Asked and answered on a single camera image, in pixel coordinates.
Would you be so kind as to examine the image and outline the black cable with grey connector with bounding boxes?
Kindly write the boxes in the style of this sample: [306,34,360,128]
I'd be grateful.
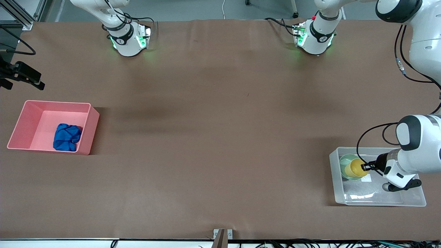
[394,24,441,115]

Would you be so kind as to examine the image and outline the clear plastic storage box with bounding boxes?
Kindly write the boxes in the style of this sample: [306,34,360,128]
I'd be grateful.
[329,147,427,207]

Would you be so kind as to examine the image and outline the blue cloth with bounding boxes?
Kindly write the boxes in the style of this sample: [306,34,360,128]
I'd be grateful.
[53,123,83,152]

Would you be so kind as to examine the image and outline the pink plastic bin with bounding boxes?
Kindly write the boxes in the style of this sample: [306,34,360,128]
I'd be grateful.
[7,100,100,156]

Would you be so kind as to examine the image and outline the aluminium frame profile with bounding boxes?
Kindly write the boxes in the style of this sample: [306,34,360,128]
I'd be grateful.
[0,0,53,31]

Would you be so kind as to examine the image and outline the yellow plastic cup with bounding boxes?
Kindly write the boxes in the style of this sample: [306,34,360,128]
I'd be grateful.
[349,158,370,178]

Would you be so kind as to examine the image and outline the black stand leg with caster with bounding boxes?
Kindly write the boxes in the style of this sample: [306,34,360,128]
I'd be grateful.
[245,0,299,19]

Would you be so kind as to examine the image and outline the black base cable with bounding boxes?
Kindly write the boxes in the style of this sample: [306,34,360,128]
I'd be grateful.
[264,17,301,37]
[102,0,156,33]

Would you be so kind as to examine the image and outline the mint green bowl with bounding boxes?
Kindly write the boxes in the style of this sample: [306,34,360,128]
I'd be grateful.
[339,154,366,182]

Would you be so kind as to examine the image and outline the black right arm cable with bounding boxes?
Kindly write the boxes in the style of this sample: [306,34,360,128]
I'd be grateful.
[0,25,37,56]

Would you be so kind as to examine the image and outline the metal table edge bracket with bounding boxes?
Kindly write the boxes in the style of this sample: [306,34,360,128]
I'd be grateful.
[213,229,233,248]

